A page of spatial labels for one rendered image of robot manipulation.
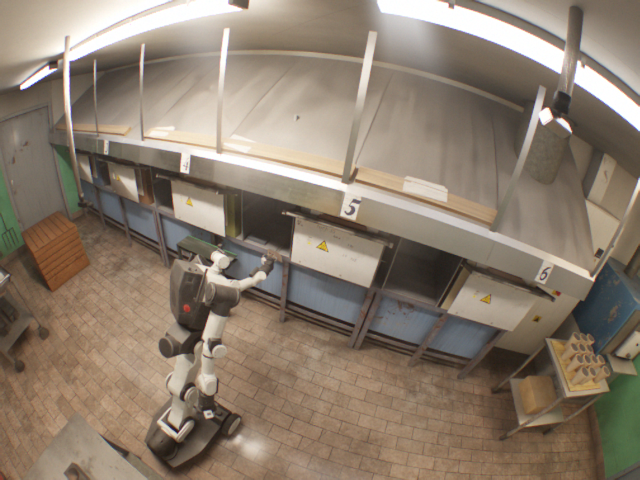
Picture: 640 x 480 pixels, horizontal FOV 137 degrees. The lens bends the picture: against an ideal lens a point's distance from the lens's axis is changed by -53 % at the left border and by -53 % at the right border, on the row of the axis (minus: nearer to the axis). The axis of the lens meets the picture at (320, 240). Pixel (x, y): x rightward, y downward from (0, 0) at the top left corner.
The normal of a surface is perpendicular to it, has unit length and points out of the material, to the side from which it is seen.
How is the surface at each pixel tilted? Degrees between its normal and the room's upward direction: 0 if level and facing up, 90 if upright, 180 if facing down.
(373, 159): 33
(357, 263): 90
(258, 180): 79
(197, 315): 82
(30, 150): 90
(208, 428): 0
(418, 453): 0
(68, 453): 0
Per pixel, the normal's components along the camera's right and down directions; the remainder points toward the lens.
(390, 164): -0.06, -0.43
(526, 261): -0.30, 0.32
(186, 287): 0.68, 0.22
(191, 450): 0.14, -0.83
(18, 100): 0.93, 0.30
